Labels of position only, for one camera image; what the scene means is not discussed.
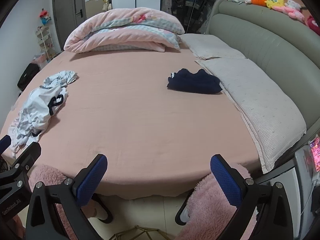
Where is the white cat plush toy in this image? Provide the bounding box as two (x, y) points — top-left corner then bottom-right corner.
(285, 0), (301, 12)

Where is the person's left leg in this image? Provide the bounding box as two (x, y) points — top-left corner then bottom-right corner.
(28, 164), (107, 240)

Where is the smartphone with lit screen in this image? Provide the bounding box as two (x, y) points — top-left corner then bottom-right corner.
(309, 137), (320, 173)

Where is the grey-green padded headboard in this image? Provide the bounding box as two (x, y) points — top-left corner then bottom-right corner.
(205, 0), (320, 135)

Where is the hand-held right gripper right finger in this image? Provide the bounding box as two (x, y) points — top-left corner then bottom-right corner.
(210, 154), (294, 240)

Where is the white charging cable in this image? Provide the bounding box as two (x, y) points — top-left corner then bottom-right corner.
(300, 175), (320, 217)

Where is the black bag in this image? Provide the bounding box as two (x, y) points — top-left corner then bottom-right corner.
(17, 63), (40, 90)

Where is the beige cabinet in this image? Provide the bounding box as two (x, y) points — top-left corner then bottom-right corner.
(86, 0), (112, 21)

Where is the large cream checked pillow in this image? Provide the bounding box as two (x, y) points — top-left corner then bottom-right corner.
(196, 58), (307, 174)

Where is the yellow square plush toy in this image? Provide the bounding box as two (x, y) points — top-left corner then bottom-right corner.
(265, 0), (285, 9)

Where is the person's right leg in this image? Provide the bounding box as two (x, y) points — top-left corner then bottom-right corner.
(177, 163), (258, 240)

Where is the dark glass cabinet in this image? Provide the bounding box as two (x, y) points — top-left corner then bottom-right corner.
(160, 0), (217, 34)

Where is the white shelf rack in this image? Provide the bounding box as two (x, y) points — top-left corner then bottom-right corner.
(35, 26), (57, 61)

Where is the folded navy garment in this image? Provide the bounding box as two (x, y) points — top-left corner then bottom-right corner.
(167, 68), (223, 95)

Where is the red plush toy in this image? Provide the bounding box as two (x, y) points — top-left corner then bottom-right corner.
(306, 15), (320, 36)

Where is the red and blue wall toy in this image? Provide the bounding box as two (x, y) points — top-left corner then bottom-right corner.
(39, 9), (52, 25)

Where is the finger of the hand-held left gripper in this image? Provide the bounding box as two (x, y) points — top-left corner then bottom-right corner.
(7, 142), (42, 178)
(0, 135), (12, 159)

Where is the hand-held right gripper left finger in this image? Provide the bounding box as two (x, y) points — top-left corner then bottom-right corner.
(25, 154), (108, 240)

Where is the white nightstand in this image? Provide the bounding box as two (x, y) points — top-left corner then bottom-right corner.
(257, 145), (320, 230)

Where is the light blue navy-trimmed T-shirt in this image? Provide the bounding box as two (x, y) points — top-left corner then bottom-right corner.
(21, 85), (69, 133)

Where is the pink sheet bed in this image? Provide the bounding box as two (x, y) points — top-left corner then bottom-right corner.
(0, 34), (310, 200)

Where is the small cream checked pillow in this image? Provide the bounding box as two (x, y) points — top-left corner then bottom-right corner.
(180, 34), (247, 60)

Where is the person's leg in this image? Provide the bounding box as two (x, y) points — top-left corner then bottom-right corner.
(177, 163), (258, 240)
(28, 164), (107, 240)

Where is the black slipper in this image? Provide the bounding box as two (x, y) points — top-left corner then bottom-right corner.
(174, 200), (194, 225)
(89, 194), (113, 224)

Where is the folded pink checked quilt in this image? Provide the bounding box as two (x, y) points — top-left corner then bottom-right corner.
(64, 7), (185, 53)

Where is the gold wire stool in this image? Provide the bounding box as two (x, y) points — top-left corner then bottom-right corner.
(107, 225), (175, 240)

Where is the pink plush toy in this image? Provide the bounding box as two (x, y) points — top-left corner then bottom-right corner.
(272, 5), (306, 23)

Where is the grey door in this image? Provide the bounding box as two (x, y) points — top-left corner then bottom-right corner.
(52, 0), (87, 52)

